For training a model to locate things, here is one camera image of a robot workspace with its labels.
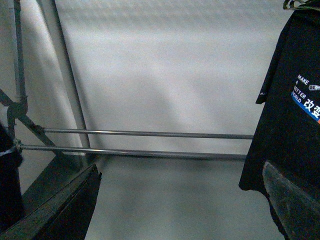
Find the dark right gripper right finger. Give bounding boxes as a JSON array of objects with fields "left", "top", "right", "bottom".
[{"left": 262, "top": 161, "right": 320, "bottom": 240}]

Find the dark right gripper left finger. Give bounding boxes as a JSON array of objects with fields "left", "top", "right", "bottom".
[{"left": 0, "top": 164, "right": 102, "bottom": 240}]

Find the green clothes hanger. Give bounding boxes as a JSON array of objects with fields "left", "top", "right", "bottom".
[{"left": 282, "top": 0, "right": 320, "bottom": 12}]

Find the black printed t-shirt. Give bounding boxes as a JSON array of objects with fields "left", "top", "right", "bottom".
[{"left": 238, "top": 10, "right": 320, "bottom": 240}]

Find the lower metal rack rail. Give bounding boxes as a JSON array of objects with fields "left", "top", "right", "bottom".
[{"left": 17, "top": 144, "right": 246, "bottom": 161}]

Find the metal rack rail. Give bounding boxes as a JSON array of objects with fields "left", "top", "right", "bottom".
[
  {"left": 43, "top": 128, "right": 253, "bottom": 140},
  {"left": 17, "top": 144, "right": 246, "bottom": 161}
]

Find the dark metal rack frame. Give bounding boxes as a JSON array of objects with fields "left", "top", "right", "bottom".
[{"left": 0, "top": 0, "right": 89, "bottom": 158}]

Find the upper metal rack rail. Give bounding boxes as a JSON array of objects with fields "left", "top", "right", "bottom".
[{"left": 43, "top": 128, "right": 253, "bottom": 140}]

